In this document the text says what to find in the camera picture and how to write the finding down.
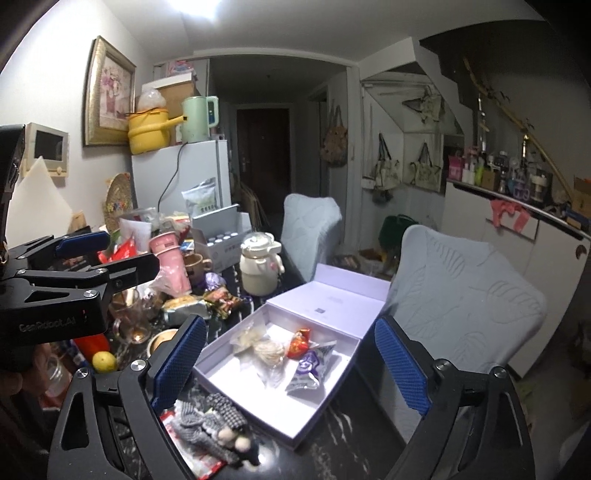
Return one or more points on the pink cloth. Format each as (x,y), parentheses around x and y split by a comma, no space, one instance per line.
(508,212)

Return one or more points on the white cabinet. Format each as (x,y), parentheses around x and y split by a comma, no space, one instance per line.
(508,258)

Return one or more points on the white carton of bottles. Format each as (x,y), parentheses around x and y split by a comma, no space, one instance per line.
(221,235)

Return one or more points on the pale snack packet red print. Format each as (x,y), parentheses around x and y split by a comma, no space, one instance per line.
(203,467)

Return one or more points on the red gold candy packet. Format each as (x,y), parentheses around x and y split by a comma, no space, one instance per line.
(300,344)

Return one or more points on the lilac organza pouch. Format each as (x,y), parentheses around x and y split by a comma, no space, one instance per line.
(213,279)

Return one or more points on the clear plastic jar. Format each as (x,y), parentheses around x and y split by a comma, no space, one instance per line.
(55,374)

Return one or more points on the dark pink paper cup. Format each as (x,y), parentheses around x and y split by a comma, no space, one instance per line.
(161,241)

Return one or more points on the brown gold candy wrapper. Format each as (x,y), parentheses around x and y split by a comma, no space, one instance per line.
(221,300)

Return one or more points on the wall intercom panel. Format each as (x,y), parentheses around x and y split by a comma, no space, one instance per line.
(46,147)

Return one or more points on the small pink box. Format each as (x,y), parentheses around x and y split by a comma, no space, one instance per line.
(455,168)

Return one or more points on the row of cosmetics bottles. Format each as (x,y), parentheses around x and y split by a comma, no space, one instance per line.
(503,175)

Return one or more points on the person's left hand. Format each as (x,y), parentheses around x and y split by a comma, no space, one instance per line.
(21,376)

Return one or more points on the gold framed picture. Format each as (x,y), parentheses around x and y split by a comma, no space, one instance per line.
(108,92)

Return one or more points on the dark brown door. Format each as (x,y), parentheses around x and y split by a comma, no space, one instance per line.
(263,152)

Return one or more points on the yellow pot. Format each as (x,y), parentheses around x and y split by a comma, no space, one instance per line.
(147,131)

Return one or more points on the tall dark bottle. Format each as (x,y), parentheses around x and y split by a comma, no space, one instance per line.
(482,134)

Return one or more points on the open cardboard box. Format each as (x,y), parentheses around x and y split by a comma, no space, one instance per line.
(582,194)

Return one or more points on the cream thermos bottle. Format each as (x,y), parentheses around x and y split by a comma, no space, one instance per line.
(258,265)

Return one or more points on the brown ceramic mug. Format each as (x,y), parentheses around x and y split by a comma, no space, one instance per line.
(196,265)

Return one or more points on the brown tote bag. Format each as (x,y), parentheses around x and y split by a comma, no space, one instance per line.
(334,143)

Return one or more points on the clear glass mug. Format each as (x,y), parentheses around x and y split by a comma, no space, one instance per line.
(131,318)

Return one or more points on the red plastic object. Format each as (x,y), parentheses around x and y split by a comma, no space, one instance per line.
(92,344)

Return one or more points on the silver cookie packet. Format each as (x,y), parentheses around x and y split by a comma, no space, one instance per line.
(182,307)

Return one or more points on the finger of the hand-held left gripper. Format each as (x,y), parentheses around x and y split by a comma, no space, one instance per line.
(134,270)
(83,243)

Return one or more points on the white crumpled plastic bag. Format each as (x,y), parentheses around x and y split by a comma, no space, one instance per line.
(150,99)

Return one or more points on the pale bag on hanger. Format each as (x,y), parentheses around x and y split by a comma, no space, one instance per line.
(427,104)

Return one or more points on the purple snack packet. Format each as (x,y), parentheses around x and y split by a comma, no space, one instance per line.
(309,369)

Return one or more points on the green electric kettle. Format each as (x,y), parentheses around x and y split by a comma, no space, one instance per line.
(198,120)

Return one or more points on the lilac gift box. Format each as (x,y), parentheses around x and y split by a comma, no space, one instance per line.
(323,295)

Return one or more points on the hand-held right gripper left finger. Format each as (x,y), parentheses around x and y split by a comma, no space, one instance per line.
(180,364)

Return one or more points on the beige tote bag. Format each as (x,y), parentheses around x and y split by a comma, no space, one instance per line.
(385,168)
(425,170)

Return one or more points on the green white pouch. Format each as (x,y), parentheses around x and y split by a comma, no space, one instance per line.
(201,198)

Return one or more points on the green bag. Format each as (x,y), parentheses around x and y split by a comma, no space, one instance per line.
(395,230)

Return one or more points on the brown cardboard box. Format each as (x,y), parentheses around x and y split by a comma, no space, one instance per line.
(173,94)

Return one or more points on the white refrigerator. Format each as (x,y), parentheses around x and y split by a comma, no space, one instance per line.
(198,161)

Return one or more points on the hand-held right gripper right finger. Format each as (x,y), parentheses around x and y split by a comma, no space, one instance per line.
(401,364)

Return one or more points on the woven decorative plate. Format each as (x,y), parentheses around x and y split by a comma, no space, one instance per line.
(120,198)

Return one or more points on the clear bag of pastries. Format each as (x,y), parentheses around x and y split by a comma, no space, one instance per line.
(258,350)

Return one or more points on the chair with blue leaf cover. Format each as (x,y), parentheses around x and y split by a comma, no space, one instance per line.
(309,235)
(461,304)

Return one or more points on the yellow lemon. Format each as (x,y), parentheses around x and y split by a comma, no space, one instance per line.
(105,361)

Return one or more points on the bamboo pole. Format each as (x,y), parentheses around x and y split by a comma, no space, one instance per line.
(517,120)

